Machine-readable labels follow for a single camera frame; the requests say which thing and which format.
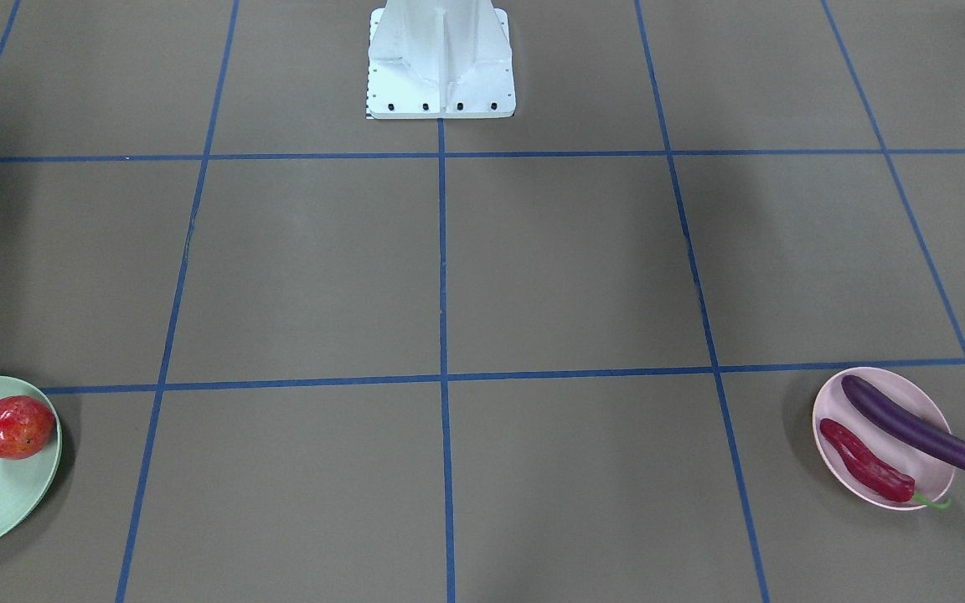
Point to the red chili pepper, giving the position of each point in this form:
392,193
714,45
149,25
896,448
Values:
870,471

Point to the red orange pomegranate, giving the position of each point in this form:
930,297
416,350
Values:
26,426

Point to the purple eggplant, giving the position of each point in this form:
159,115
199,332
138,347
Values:
901,424

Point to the pink plate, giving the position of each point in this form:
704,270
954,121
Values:
933,478

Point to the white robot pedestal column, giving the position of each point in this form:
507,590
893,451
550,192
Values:
432,60

